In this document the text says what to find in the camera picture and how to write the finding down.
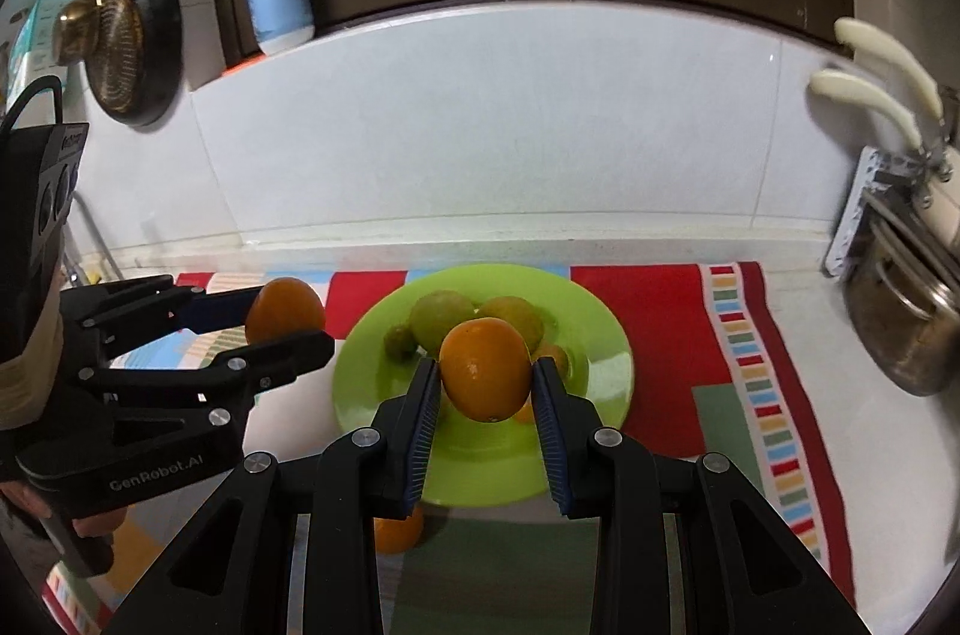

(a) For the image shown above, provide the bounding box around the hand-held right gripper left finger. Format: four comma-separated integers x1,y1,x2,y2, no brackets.
112,357,443,635

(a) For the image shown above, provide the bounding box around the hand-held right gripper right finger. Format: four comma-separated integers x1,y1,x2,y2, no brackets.
531,356,871,635

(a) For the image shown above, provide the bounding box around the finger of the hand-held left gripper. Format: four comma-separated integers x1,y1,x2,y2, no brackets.
60,273,272,353
75,329,335,435

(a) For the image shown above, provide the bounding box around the orange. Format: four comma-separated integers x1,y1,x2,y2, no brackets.
245,277,326,347
517,342,572,424
439,318,533,424
373,506,425,556

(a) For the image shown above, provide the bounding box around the green plate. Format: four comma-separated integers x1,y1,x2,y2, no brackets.
332,264,635,507

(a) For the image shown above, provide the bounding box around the green tangerine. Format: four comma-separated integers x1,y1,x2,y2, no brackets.
383,324,417,362

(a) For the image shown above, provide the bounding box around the large green apple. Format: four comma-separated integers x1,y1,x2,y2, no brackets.
409,290,479,355

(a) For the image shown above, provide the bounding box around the yellow-green pear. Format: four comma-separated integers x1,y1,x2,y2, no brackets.
478,296,545,351

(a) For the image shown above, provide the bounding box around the person's left hand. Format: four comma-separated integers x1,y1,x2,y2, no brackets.
0,481,121,542

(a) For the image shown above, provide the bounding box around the colourful patchwork tablecloth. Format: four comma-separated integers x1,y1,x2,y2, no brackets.
41,260,860,635

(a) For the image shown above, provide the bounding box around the black frying pan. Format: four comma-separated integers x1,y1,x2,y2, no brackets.
81,0,183,128

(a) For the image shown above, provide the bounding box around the small brass pot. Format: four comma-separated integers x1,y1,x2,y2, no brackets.
56,0,113,67

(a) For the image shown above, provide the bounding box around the teal paper towel pack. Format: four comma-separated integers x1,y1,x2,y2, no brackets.
0,0,83,82

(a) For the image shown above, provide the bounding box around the stainless steel pot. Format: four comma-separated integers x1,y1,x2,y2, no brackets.
840,207,960,398

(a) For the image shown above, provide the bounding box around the white metal dish rack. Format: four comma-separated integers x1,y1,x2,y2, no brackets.
823,144,960,284

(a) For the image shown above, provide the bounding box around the black cable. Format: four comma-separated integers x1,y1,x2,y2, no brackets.
0,79,67,136

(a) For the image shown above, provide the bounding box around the cream handle knife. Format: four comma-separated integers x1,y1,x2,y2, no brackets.
808,69,927,152
834,16,942,119

